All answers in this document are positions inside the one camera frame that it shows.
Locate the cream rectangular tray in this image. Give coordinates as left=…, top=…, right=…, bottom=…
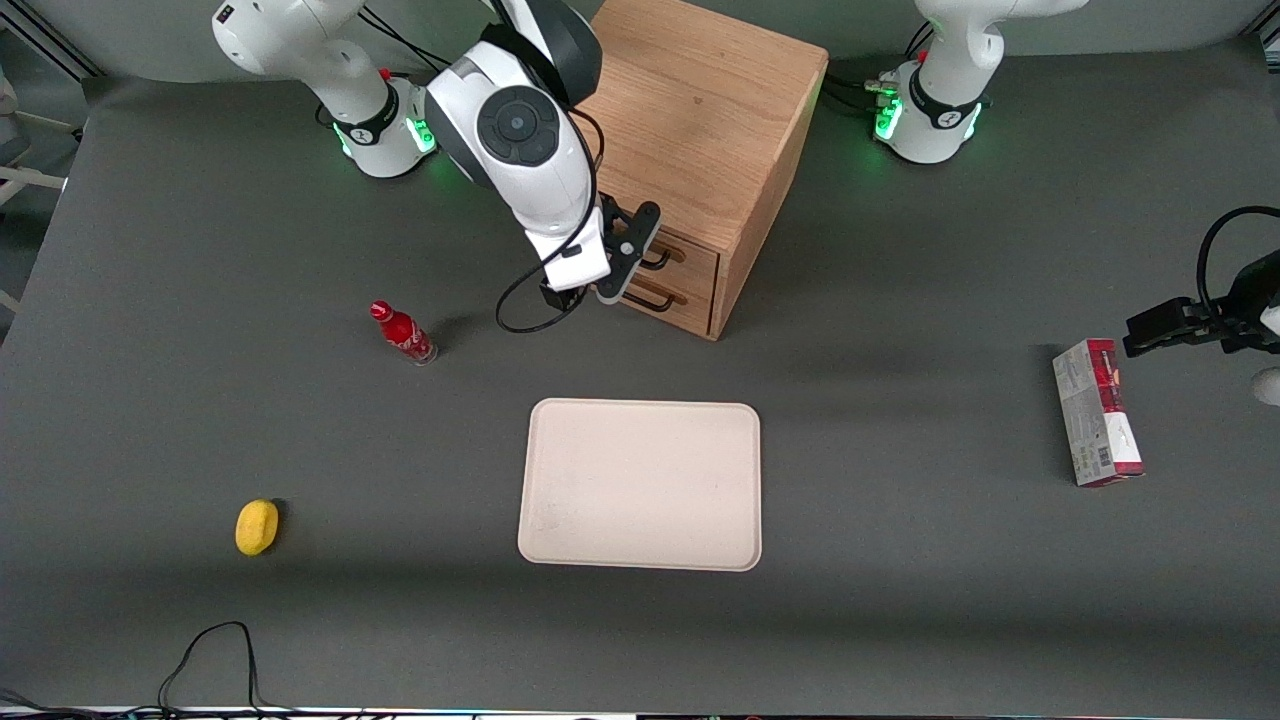
left=517, top=398, right=763, bottom=573

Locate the black left arm base cable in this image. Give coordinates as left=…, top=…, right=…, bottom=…
left=825, top=68, right=903, bottom=117

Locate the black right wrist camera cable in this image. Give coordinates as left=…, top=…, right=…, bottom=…
left=496, top=100, right=606, bottom=336

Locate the black looped table-edge cable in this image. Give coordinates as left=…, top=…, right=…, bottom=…
left=158, top=621, right=301, bottom=717

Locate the black right arm base cable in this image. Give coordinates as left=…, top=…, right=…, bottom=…
left=358, top=5, right=471, bottom=79

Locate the red and white carton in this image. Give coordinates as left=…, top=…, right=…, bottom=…
left=1052, top=338, right=1146, bottom=488

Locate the yellow lemon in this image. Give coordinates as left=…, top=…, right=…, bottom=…
left=235, top=499, right=281, bottom=557

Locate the wooden drawer cabinet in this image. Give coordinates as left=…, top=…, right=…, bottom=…
left=575, top=0, right=829, bottom=343

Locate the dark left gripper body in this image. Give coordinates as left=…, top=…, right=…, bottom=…
left=1222, top=250, right=1280, bottom=357

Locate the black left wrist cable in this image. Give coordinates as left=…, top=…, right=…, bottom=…
left=1196, top=205, right=1280, bottom=323

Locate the red soda bottle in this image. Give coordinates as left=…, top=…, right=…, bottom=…
left=369, top=300, right=439, bottom=367

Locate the white metal frame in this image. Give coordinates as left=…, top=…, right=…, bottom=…
left=0, top=75, right=76, bottom=311

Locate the black arm base cable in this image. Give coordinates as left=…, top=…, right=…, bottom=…
left=825, top=68, right=903, bottom=117
left=358, top=5, right=471, bottom=79

